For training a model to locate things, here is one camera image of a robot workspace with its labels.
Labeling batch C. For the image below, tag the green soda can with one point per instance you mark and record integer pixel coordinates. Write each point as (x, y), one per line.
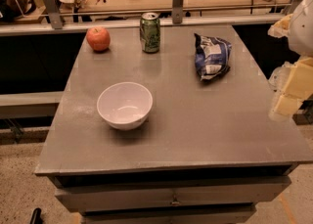
(150, 32)

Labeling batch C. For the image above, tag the blue chip bag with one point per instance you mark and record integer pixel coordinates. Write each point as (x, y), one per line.
(212, 56)

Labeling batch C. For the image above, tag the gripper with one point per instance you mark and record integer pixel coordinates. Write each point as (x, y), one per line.
(302, 33)

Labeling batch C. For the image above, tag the left metal rail bracket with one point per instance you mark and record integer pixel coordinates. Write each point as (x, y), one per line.
(53, 12)

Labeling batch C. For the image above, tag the grey drawer with latch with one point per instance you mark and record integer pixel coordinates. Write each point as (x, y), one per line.
(167, 194)

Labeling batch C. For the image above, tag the black cylinder on floor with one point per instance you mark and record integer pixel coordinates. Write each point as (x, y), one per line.
(36, 216)

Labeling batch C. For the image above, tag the red apple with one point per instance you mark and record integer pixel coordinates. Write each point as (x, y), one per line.
(98, 38)

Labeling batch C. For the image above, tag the white bowl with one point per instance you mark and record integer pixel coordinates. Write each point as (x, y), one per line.
(125, 105)

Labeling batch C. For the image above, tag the middle metal rail bracket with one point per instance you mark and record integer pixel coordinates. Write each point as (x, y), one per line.
(177, 11)

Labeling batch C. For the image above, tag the clear sanitizer bottle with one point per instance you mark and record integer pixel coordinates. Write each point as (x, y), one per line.
(280, 76)

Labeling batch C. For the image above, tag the dark bag on desk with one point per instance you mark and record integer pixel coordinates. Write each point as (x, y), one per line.
(14, 9)

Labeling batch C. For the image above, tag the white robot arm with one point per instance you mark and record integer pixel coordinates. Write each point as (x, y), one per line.
(300, 38)

